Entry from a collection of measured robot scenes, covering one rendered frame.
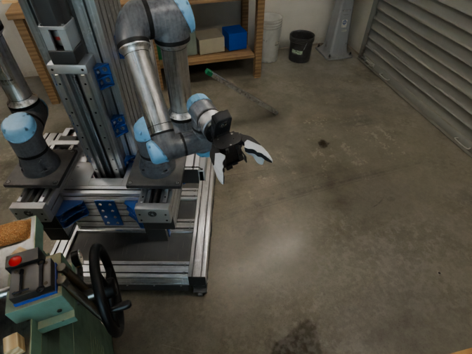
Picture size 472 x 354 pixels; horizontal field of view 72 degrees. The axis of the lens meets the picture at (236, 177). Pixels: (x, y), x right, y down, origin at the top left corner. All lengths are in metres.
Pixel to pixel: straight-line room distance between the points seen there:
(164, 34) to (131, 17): 0.11
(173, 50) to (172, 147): 0.32
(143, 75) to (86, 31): 0.36
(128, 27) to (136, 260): 1.23
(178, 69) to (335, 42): 3.26
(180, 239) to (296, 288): 0.72
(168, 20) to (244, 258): 1.44
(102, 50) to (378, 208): 1.96
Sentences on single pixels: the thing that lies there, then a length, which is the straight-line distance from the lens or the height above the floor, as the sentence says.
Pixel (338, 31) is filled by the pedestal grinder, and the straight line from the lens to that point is 4.24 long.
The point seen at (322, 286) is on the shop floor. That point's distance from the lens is 2.04.
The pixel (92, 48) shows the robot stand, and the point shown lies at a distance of 1.34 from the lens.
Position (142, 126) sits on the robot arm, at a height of 1.04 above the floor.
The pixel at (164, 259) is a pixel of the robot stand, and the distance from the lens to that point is 1.85.
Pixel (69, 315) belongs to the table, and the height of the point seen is 0.87.
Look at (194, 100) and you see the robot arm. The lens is 0.99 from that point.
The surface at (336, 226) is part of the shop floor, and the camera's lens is 2.29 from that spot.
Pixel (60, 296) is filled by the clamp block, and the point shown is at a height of 0.96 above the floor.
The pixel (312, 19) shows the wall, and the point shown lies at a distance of 4.45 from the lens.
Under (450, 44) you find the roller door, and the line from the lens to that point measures 3.40.
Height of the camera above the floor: 1.77
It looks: 45 degrees down
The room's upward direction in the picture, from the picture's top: straight up
